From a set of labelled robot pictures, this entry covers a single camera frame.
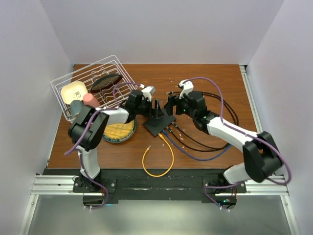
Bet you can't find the yellow green rimmed plate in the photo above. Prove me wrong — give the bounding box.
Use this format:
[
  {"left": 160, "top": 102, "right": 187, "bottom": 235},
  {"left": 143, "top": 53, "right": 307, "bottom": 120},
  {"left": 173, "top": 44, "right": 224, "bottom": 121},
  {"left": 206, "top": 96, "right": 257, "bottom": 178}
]
[{"left": 103, "top": 120, "right": 136, "bottom": 143}]

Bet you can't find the black ethernet cable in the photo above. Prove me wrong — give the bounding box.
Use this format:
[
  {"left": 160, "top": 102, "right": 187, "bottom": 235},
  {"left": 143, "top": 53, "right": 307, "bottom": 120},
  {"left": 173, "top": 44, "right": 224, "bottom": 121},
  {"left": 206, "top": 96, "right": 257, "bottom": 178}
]
[
  {"left": 167, "top": 92, "right": 239, "bottom": 153},
  {"left": 166, "top": 91, "right": 237, "bottom": 150}
]

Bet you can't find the blue ethernet cable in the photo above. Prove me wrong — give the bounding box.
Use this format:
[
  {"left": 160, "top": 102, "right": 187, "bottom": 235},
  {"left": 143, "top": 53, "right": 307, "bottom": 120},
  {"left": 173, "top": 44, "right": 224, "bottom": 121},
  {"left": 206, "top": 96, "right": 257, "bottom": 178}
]
[{"left": 162, "top": 129, "right": 232, "bottom": 162}]

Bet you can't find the black network switch box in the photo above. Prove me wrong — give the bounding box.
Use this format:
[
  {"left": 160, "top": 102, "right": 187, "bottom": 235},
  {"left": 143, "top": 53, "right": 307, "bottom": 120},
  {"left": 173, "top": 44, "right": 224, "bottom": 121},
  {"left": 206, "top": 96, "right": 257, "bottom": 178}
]
[{"left": 143, "top": 115, "right": 176, "bottom": 137}]

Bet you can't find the cream square bowl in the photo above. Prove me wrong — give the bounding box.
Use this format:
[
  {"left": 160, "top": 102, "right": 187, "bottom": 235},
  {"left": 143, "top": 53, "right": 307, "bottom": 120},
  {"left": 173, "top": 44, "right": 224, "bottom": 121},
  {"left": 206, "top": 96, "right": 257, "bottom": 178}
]
[{"left": 61, "top": 81, "right": 88, "bottom": 105}]

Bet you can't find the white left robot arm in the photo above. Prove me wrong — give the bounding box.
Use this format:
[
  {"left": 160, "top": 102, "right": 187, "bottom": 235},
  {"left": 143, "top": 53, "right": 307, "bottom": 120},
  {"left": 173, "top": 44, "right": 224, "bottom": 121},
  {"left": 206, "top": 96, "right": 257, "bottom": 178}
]
[{"left": 65, "top": 86, "right": 175, "bottom": 192}]

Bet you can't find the dark brown oval plate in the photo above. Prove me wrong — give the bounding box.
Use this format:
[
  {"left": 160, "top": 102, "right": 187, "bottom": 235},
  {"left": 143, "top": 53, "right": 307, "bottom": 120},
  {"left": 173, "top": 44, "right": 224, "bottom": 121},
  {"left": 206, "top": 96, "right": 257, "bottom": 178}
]
[{"left": 90, "top": 73, "right": 123, "bottom": 93}]

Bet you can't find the grey green mug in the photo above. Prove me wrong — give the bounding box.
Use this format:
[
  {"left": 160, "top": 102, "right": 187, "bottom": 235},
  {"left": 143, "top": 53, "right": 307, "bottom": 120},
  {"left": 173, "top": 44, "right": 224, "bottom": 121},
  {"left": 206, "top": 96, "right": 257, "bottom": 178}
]
[{"left": 65, "top": 100, "right": 84, "bottom": 118}]

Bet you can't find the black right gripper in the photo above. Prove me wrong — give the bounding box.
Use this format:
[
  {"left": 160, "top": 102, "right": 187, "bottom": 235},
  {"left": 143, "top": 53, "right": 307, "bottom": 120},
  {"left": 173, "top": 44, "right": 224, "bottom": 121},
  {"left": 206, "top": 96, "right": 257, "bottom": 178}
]
[{"left": 164, "top": 94, "right": 197, "bottom": 119}]

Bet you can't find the aluminium frame rail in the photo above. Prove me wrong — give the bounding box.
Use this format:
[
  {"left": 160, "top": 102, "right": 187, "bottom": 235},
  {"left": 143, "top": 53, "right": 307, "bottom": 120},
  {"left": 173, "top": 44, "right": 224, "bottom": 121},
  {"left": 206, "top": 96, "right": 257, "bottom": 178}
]
[{"left": 19, "top": 175, "right": 300, "bottom": 235}]

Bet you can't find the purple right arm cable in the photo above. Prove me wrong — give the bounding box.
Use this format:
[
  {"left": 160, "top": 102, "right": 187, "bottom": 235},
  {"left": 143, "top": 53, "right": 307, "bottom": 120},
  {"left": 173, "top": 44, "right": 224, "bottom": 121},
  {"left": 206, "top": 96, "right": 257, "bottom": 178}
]
[{"left": 185, "top": 77, "right": 292, "bottom": 211}]

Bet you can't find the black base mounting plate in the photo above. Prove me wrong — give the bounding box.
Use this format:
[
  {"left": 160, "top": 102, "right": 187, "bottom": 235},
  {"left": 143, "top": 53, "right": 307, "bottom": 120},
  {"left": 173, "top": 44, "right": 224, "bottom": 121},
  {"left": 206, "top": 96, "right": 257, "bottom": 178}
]
[{"left": 73, "top": 168, "right": 247, "bottom": 205}]

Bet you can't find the pink cup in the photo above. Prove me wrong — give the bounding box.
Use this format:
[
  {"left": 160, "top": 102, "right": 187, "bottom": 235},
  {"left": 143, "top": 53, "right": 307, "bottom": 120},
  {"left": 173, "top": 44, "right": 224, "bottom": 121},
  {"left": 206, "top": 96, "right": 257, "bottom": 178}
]
[{"left": 83, "top": 93, "right": 100, "bottom": 108}]

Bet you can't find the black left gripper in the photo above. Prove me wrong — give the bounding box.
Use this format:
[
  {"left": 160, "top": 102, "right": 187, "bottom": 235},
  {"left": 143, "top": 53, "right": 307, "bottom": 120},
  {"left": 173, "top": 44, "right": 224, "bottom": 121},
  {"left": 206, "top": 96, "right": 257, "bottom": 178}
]
[{"left": 135, "top": 97, "right": 164, "bottom": 119}]

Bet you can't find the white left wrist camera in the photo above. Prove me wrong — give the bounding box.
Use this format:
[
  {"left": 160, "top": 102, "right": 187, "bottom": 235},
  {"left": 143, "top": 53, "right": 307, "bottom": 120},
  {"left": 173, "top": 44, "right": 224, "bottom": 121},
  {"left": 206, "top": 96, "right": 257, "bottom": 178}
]
[{"left": 141, "top": 86, "right": 156, "bottom": 102}]

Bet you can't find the white wire dish rack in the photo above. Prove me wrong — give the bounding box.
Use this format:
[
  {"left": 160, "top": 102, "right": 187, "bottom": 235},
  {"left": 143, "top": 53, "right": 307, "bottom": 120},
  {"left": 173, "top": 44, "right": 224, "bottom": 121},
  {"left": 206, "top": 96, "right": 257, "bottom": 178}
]
[{"left": 51, "top": 55, "right": 138, "bottom": 122}]

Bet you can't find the yellow ethernet cable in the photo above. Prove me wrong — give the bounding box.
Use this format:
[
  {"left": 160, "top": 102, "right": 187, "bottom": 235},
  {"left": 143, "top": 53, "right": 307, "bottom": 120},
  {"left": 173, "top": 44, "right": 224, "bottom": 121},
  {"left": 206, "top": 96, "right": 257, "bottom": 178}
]
[{"left": 142, "top": 133, "right": 175, "bottom": 178}]

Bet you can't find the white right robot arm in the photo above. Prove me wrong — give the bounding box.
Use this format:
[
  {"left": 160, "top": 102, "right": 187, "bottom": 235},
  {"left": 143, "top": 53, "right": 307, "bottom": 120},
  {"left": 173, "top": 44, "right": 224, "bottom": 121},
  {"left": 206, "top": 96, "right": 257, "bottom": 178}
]
[{"left": 164, "top": 91, "right": 283, "bottom": 192}]

